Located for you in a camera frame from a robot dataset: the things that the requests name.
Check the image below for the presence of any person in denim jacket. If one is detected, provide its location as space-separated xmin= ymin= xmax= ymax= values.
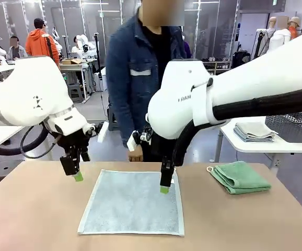
xmin=105 ymin=0 xmax=193 ymax=163

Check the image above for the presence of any person's right hand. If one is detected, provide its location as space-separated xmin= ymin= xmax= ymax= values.
xmin=127 ymin=143 xmax=144 ymax=162

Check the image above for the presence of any black bag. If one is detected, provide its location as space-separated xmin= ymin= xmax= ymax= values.
xmin=231 ymin=51 xmax=251 ymax=69

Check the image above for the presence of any seated person white shirt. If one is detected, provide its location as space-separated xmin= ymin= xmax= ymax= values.
xmin=71 ymin=36 xmax=83 ymax=54

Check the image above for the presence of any seated person grey jacket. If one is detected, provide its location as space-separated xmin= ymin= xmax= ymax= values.
xmin=7 ymin=36 xmax=28 ymax=60

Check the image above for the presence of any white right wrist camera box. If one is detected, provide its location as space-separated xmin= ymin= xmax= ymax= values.
xmin=126 ymin=130 xmax=141 ymax=152

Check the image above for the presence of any black camera tripod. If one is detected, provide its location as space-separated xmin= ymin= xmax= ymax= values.
xmin=252 ymin=28 xmax=268 ymax=60

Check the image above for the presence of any person in orange hoodie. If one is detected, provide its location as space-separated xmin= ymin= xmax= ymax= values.
xmin=25 ymin=17 xmax=60 ymax=66

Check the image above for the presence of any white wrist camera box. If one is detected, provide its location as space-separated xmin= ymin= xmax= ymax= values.
xmin=126 ymin=130 xmax=141 ymax=152
xmin=96 ymin=120 xmax=110 ymax=143

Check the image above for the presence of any black right arm cable sleeve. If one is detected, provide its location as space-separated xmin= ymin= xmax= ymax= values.
xmin=173 ymin=87 xmax=302 ymax=168

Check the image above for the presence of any pale blue towel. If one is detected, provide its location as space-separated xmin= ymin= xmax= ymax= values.
xmin=77 ymin=169 xmax=185 ymax=237

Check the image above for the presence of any black tripod pole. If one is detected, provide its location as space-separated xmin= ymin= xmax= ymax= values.
xmin=93 ymin=32 xmax=103 ymax=92
xmin=42 ymin=33 xmax=62 ymax=70

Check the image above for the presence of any green towel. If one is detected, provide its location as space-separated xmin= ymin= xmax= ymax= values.
xmin=206 ymin=161 xmax=272 ymax=196

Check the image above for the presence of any mannequin with tan hat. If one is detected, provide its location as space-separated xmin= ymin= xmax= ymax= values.
xmin=288 ymin=16 xmax=301 ymax=40

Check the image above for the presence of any person's right forearm denim sleeve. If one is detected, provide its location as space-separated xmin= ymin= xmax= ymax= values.
xmin=106 ymin=99 xmax=136 ymax=150

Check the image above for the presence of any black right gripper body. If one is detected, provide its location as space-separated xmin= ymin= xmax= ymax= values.
xmin=153 ymin=135 xmax=177 ymax=160

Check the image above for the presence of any grey plastic basket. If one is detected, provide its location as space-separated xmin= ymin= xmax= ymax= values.
xmin=264 ymin=112 xmax=302 ymax=144

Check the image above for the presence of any mannequin with white shirt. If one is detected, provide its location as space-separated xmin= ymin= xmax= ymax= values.
xmin=267 ymin=15 xmax=292 ymax=53

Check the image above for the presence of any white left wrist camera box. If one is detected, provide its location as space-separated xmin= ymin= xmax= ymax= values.
xmin=96 ymin=120 xmax=110 ymax=143

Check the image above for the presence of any beige towel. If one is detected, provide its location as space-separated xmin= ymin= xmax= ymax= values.
xmin=234 ymin=121 xmax=278 ymax=139

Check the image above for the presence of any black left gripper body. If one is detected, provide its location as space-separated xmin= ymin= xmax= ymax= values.
xmin=61 ymin=129 xmax=92 ymax=155

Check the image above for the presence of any wooden shoe shelf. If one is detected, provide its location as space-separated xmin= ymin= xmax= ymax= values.
xmin=202 ymin=56 xmax=232 ymax=76

